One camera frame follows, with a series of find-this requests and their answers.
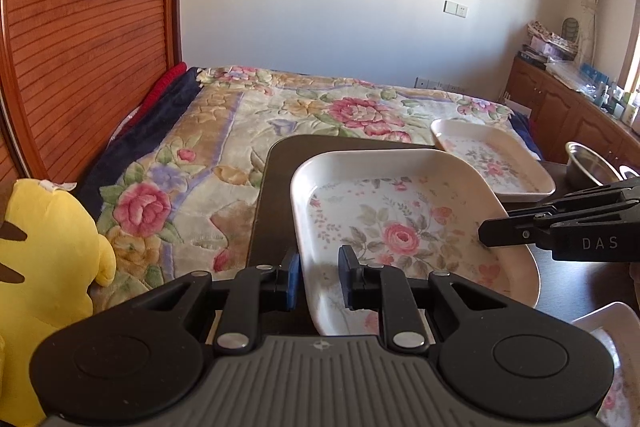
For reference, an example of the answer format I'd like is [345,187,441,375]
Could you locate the small steel bowl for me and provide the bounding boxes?
[618,165,640,180]

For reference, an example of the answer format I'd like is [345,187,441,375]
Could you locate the large floral tray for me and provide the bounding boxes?
[290,148,540,336]

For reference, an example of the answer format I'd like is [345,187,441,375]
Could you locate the far floral tray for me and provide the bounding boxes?
[431,119,555,202]

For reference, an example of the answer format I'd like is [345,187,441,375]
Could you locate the wooden sideboard cabinet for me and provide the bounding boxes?
[504,57,640,170]

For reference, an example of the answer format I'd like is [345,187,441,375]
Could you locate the bottles on windowsill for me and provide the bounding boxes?
[578,63,639,129]

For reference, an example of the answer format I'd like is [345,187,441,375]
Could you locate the floral bed blanket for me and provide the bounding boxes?
[91,66,512,311]

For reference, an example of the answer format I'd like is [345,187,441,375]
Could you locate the clutter pile on cabinet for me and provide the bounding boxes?
[518,20,578,69]

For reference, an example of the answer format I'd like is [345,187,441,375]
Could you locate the yellow plush toy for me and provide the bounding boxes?
[1,179,116,426]

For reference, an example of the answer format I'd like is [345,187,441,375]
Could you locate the navy blue blanket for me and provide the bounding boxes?
[74,67,201,220]

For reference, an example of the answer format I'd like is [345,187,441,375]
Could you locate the red cloth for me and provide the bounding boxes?
[117,62,188,136]

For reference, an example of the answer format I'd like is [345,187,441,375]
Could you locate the wooden louvered wardrobe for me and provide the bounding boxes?
[1,0,181,182]

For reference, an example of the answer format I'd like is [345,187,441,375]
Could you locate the wall outlet strip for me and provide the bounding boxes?
[414,77,468,94]

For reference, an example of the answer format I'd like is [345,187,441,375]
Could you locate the white wall switch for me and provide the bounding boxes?
[444,0,468,18]

